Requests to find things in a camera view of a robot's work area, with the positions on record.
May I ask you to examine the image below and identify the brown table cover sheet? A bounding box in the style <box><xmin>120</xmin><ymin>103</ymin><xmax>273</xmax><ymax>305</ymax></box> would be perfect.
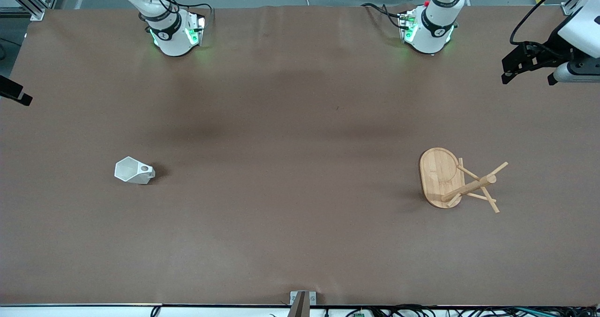
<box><xmin>0</xmin><ymin>5</ymin><xmax>600</xmax><ymax>307</ymax></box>

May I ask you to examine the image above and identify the black right arm base cable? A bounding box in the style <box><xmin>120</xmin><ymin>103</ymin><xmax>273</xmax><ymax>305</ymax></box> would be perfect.
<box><xmin>141</xmin><ymin>0</ymin><xmax>215</xmax><ymax>27</ymax></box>

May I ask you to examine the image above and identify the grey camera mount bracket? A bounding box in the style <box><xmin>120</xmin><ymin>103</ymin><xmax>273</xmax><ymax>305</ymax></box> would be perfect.
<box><xmin>290</xmin><ymin>290</ymin><xmax>317</xmax><ymax>317</ymax></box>

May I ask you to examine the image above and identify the black left arm base cable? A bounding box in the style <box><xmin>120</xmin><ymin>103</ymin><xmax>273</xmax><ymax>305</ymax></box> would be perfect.
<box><xmin>361</xmin><ymin>2</ymin><xmax>405</xmax><ymax>30</ymax></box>

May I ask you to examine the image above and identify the wooden cup rack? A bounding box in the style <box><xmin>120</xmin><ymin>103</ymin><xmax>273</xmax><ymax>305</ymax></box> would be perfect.
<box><xmin>419</xmin><ymin>147</ymin><xmax>509</xmax><ymax>213</ymax></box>

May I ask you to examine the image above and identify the white faceted cup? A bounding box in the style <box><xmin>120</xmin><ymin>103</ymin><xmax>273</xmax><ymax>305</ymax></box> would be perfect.
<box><xmin>114</xmin><ymin>156</ymin><xmax>155</xmax><ymax>185</ymax></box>

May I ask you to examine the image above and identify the black arm base cable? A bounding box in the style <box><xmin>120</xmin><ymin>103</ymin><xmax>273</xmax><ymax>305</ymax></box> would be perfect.
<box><xmin>361</xmin><ymin>2</ymin><xmax>405</xmax><ymax>30</ymax></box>
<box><xmin>141</xmin><ymin>0</ymin><xmax>215</xmax><ymax>27</ymax></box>

